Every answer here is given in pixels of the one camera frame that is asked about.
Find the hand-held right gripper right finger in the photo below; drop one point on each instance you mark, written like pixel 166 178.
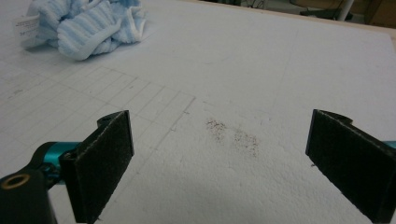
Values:
pixel 351 161

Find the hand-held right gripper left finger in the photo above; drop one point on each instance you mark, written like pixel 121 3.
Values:
pixel 99 168

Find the light blue striped towel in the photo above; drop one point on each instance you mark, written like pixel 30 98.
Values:
pixel 90 28

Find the white foam mat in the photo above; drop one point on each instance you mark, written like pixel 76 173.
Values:
pixel 218 77

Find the cardboard box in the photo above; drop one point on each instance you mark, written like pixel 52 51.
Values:
pixel 381 12

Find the white desk leg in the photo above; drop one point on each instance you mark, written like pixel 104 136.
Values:
pixel 346 9

